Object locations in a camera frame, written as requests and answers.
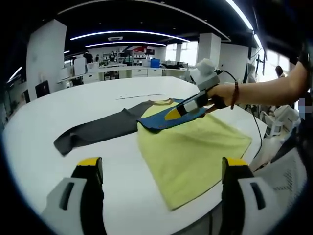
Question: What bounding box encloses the white office chair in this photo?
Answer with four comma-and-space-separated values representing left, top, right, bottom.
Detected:
260, 107, 294, 138

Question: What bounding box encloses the dark bead bracelet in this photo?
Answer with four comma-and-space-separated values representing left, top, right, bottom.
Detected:
230, 81, 239, 110

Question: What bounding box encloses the white flat strip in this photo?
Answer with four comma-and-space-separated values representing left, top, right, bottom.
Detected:
116, 93, 166, 100

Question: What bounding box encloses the grey mesh office chair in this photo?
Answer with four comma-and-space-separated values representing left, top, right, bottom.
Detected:
254, 148, 308, 197

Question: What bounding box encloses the person's black sleeve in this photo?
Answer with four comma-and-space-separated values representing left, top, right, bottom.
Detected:
290, 36, 313, 71

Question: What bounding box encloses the white square pillar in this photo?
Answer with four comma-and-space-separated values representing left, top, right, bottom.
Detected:
26, 19, 67, 101
197, 33, 222, 68

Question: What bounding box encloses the person's right hand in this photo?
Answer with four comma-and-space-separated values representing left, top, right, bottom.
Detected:
204, 83, 235, 115

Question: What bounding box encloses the yellow blue grey garment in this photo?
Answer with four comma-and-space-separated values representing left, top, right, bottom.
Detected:
53, 97, 253, 211

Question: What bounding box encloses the white counter row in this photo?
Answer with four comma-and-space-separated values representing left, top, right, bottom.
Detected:
57, 65, 192, 87

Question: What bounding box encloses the white upright panel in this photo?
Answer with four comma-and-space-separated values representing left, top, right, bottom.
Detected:
74, 57, 87, 75

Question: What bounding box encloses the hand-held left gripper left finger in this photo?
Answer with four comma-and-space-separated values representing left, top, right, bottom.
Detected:
40, 156, 107, 235

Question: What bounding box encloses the black cable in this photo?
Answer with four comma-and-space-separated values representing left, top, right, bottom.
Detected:
217, 70, 264, 158

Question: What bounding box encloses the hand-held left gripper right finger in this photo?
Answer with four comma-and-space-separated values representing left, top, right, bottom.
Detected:
220, 156, 290, 235

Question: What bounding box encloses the long ceiling light strip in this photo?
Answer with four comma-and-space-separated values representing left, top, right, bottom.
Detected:
85, 41, 167, 48
224, 0, 263, 47
70, 30, 191, 42

